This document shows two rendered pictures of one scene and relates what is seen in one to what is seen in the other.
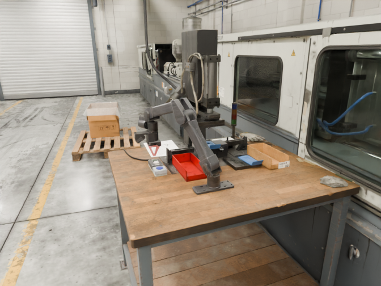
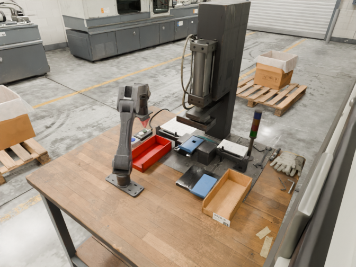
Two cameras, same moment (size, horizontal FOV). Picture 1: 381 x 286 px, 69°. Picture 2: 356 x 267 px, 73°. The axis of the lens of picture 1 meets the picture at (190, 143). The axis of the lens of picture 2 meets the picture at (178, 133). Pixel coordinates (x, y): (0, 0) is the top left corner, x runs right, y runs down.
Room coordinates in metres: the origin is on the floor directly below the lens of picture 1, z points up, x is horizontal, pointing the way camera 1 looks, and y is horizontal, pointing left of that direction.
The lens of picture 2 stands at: (0.95, -0.93, 1.74)
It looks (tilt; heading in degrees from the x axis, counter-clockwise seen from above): 33 degrees down; 54
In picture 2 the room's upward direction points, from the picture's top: 1 degrees clockwise
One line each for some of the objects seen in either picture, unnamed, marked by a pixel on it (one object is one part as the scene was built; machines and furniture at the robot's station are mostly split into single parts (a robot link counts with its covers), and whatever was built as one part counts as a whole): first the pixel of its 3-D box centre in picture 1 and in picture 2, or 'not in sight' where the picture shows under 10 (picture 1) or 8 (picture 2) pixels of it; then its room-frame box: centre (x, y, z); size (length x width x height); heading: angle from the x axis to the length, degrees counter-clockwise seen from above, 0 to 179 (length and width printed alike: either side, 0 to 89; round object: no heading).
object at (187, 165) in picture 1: (189, 165); (149, 152); (1.43, 0.01, 0.93); 0.25 x 0.12 x 0.06; 20
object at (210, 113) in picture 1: (203, 103); (204, 97); (1.72, -0.08, 1.22); 0.26 x 0.18 x 0.30; 20
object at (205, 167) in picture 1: (211, 168); (122, 166); (1.23, -0.10, 1.00); 0.09 x 0.06 x 0.06; 138
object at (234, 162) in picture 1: (241, 162); (199, 181); (1.53, -0.30, 0.91); 0.17 x 0.16 x 0.02; 110
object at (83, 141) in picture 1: (108, 141); (266, 91); (4.52, 1.40, 0.07); 1.20 x 1.00 x 0.14; 14
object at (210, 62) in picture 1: (209, 81); (200, 73); (1.65, -0.11, 1.37); 0.11 x 0.09 x 0.30; 110
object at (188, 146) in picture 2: (210, 143); (190, 142); (1.62, -0.12, 1.00); 0.15 x 0.07 x 0.03; 20
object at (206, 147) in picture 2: (209, 144); (196, 143); (1.66, -0.12, 0.98); 0.20 x 0.10 x 0.01; 110
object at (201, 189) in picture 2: (250, 158); (203, 184); (1.52, -0.35, 0.93); 0.15 x 0.07 x 0.03; 23
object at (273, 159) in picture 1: (267, 155); (228, 195); (1.57, -0.46, 0.93); 0.25 x 0.13 x 0.08; 20
